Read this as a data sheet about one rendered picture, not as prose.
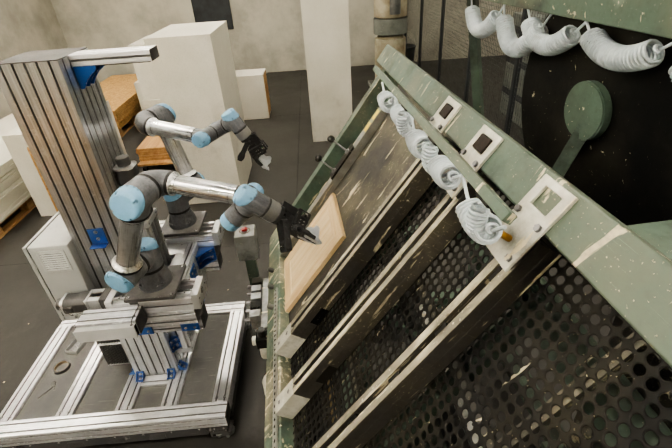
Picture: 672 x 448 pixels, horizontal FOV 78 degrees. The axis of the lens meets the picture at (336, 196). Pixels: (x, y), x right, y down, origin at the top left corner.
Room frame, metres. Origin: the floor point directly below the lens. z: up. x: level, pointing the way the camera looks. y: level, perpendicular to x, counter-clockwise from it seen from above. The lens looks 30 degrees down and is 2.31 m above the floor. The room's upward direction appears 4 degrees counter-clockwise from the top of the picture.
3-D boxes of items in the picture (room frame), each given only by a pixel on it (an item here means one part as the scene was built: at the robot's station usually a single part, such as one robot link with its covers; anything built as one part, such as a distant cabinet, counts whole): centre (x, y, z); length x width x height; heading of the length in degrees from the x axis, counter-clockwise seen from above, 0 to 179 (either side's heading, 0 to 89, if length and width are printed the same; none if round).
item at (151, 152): (5.14, 2.27, 0.15); 0.61 x 0.51 x 0.31; 2
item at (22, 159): (4.42, 2.95, 0.48); 1.00 x 0.64 x 0.95; 2
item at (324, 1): (5.81, -0.01, 1.03); 0.60 x 0.58 x 2.05; 2
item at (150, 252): (1.48, 0.87, 1.20); 0.13 x 0.12 x 0.14; 165
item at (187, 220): (1.98, 0.88, 1.09); 0.15 x 0.15 x 0.10
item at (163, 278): (1.49, 0.87, 1.09); 0.15 x 0.15 x 0.10
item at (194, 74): (4.42, 1.35, 0.88); 0.90 x 0.60 x 1.75; 2
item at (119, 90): (7.40, 3.84, 0.22); 2.46 x 1.04 x 0.44; 2
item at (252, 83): (6.87, 1.33, 0.36); 0.58 x 0.45 x 0.72; 92
